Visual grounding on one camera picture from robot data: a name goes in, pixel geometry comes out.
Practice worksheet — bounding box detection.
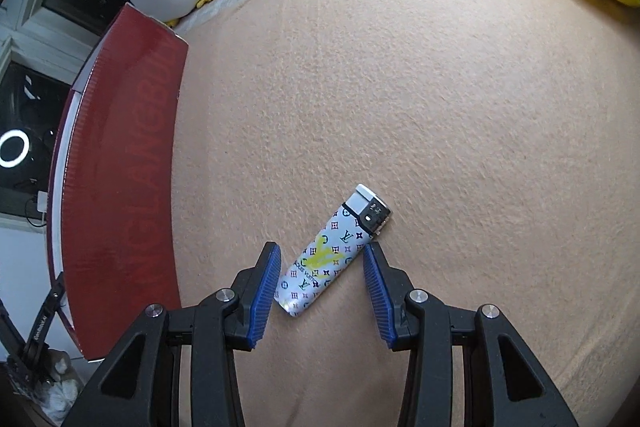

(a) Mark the patterned white lighter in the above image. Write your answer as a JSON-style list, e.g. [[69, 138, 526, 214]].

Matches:
[[274, 184, 392, 317]]

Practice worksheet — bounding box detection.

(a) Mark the red cardboard box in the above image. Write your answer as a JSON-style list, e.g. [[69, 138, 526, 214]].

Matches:
[[47, 4, 188, 361]]

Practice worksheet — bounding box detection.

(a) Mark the white power adapter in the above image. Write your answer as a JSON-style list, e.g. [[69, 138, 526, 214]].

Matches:
[[36, 191, 48, 213]]

